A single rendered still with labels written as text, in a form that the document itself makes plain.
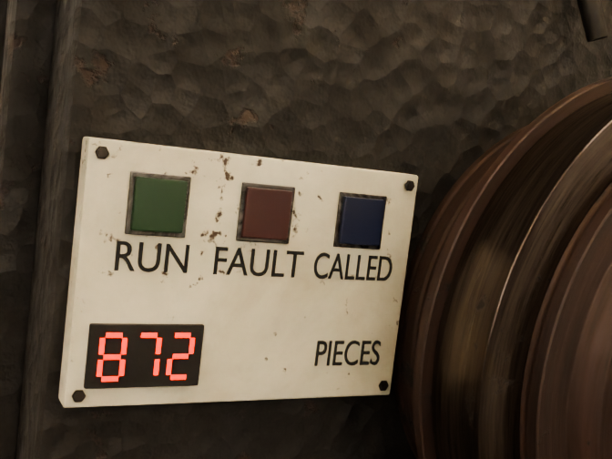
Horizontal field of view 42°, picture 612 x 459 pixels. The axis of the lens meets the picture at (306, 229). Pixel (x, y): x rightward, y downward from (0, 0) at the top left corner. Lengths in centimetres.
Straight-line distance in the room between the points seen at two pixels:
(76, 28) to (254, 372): 27
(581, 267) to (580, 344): 5
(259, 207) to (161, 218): 7
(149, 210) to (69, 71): 11
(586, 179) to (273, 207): 21
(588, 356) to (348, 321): 18
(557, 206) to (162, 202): 26
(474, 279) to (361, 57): 19
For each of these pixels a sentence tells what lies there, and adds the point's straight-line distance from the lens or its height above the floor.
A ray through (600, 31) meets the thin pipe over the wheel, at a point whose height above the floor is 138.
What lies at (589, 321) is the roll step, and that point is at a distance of 56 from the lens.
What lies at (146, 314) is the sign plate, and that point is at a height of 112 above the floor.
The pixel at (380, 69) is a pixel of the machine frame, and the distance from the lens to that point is 64.
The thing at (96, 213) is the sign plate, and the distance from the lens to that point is 54.
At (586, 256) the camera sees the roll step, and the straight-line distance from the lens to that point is 55.
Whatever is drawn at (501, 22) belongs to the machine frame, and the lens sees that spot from 72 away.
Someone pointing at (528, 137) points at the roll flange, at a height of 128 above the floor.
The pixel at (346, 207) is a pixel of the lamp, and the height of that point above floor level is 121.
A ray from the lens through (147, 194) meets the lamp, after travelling 54.
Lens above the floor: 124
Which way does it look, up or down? 5 degrees down
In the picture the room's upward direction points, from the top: 7 degrees clockwise
